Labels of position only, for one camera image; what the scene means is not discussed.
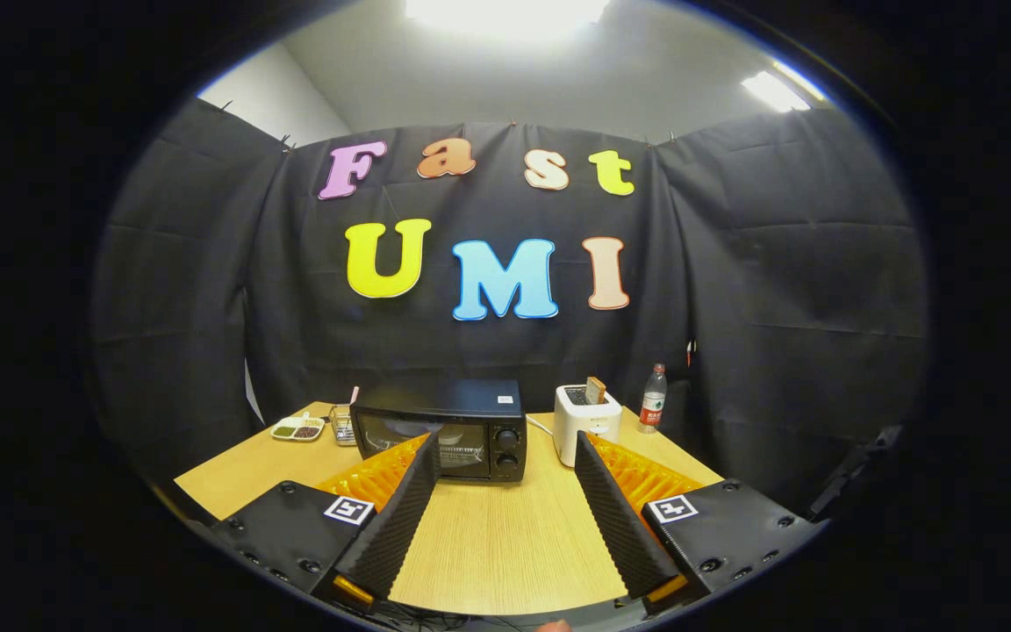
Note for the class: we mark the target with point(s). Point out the small ceiling light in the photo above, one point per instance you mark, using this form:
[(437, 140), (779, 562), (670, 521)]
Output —
[(773, 90)]

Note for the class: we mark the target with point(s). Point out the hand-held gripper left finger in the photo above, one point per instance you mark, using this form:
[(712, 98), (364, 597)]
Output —
[(396, 522)]

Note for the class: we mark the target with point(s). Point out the white divided bean dish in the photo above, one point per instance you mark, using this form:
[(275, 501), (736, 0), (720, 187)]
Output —
[(297, 428)]

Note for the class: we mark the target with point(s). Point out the clear water bottle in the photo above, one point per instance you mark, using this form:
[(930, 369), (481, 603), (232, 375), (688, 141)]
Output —
[(652, 408)]

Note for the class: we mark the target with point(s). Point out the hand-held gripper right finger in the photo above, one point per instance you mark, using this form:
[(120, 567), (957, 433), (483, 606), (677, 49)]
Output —
[(618, 522)]

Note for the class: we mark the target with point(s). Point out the large ceiling light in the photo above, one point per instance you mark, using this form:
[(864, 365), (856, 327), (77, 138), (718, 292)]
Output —
[(505, 13)]

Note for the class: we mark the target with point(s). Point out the black toaster oven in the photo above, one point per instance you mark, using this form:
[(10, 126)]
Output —
[(488, 404)]

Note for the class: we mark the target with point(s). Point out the brown bread slice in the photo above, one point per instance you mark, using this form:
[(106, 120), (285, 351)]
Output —
[(595, 392)]

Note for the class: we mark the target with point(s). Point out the white pop-up toaster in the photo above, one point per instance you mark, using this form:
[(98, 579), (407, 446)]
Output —
[(589, 421)]

